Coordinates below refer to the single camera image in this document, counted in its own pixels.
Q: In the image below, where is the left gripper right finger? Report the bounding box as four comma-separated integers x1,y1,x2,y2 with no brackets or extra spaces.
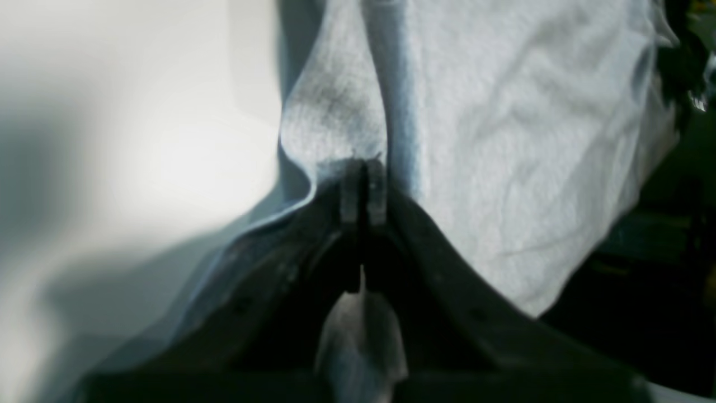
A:
366,160,652,402

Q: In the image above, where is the grey t-shirt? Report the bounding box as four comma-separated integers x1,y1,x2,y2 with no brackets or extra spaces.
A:
73,0,680,403

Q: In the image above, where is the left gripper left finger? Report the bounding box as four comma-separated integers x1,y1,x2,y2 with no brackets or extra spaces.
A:
78,161,365,402

